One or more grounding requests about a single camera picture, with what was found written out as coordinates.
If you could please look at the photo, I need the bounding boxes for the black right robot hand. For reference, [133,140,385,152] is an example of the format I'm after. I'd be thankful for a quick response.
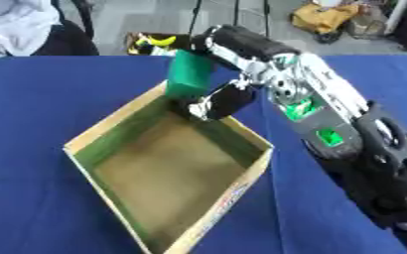
[179,24,303,121]

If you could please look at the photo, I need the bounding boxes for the green rectangular block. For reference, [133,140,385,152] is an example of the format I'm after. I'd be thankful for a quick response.
[163,49,217,101]

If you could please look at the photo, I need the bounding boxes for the tan cardboard box green inside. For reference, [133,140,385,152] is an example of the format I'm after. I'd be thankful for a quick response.
[61,79,277,254]

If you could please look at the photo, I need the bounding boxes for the black tripod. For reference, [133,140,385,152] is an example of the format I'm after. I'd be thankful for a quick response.
[186,0,273,38]

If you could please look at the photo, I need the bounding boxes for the yellow bag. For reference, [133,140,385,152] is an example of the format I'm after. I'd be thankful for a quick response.
[290,2,362,36]

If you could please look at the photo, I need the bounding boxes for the black crate with yellow toys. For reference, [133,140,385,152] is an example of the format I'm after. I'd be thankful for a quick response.
[123,31,196,57]

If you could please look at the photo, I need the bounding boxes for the black chair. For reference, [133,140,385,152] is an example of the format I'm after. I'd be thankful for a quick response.
[31,0,101,57]

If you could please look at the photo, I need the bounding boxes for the person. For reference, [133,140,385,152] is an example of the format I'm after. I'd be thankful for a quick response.
[0,0,65,63]

